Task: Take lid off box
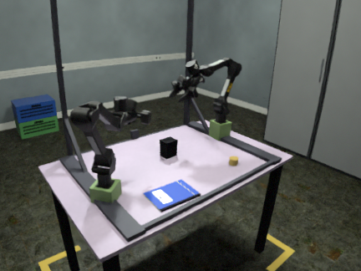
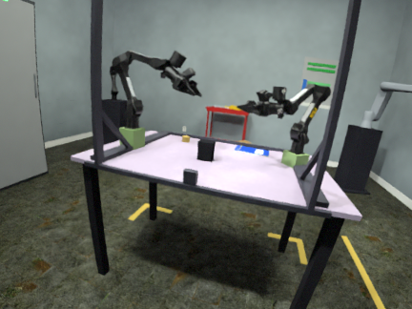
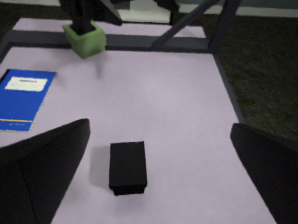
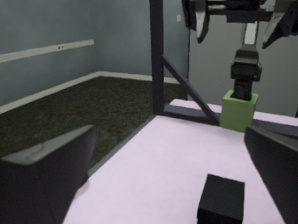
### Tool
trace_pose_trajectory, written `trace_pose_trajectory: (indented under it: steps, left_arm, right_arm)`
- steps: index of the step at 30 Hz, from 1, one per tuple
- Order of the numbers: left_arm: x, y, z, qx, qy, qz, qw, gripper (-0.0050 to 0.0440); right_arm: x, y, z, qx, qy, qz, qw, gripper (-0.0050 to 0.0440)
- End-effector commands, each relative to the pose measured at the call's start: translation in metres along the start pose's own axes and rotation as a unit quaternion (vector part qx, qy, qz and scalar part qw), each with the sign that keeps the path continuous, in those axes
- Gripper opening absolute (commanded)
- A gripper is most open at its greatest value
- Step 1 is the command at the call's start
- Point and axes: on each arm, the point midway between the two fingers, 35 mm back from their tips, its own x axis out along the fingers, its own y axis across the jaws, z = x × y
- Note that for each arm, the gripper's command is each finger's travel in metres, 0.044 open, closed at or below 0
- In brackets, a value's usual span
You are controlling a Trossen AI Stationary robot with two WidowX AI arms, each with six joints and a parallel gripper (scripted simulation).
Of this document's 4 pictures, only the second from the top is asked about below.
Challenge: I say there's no blue spiral notebook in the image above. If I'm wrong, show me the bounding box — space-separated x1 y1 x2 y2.
234 145 269 157

